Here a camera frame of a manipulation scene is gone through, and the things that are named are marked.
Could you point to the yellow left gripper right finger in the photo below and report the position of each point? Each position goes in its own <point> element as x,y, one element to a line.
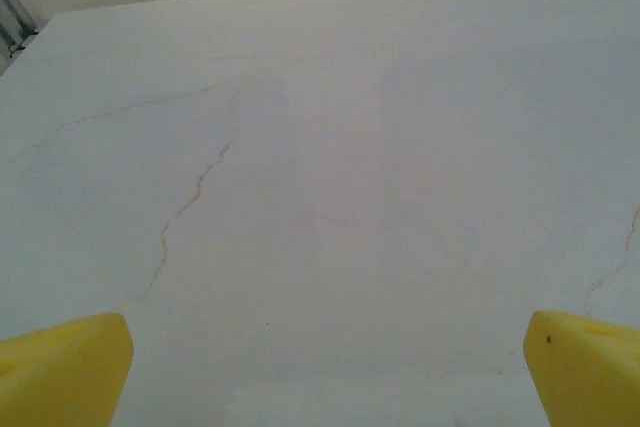
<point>585,377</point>

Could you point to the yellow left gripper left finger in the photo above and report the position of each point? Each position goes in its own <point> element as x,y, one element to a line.
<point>60,377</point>

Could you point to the aluminium frame post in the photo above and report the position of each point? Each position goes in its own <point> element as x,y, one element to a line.
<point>12,12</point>

